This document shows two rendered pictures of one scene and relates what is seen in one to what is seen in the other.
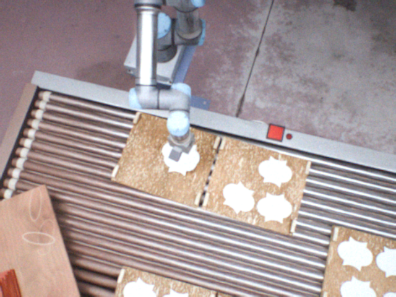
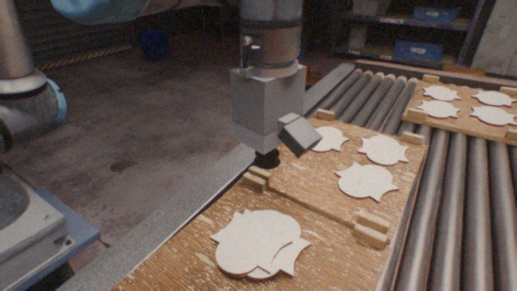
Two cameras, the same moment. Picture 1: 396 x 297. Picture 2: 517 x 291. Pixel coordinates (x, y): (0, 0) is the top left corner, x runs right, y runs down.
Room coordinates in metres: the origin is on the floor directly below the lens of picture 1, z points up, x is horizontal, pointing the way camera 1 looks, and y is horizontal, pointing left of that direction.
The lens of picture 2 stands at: (0.45, 0.44, 1.40)
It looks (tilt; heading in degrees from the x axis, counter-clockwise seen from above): 32 degrees down; 281
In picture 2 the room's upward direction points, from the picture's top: straight up
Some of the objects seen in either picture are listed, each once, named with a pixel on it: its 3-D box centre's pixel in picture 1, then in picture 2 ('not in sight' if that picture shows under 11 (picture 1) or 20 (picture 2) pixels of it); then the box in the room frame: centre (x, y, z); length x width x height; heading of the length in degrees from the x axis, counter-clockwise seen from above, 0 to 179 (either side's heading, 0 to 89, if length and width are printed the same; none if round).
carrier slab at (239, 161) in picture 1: (256, 185); (341, 161); (0.36, -0.25, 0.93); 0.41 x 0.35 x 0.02; 67
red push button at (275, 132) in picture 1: (275, 132); not in sight; (0.60, -0.37, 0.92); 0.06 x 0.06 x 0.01; 70
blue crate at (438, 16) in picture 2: not in sight; (435, 13); (-1.06, -4.39, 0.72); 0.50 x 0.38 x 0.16; 149
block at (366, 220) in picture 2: (206, 200); (372, 222); (0.31, -0.01, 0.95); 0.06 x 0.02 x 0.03; 157
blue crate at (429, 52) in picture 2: not in sight; (418, 47); (-0.97, -4.41, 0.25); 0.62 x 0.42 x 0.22; 164
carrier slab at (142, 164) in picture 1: (166, 158); (250, 282); (0.53, 0.14, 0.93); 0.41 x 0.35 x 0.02; 66
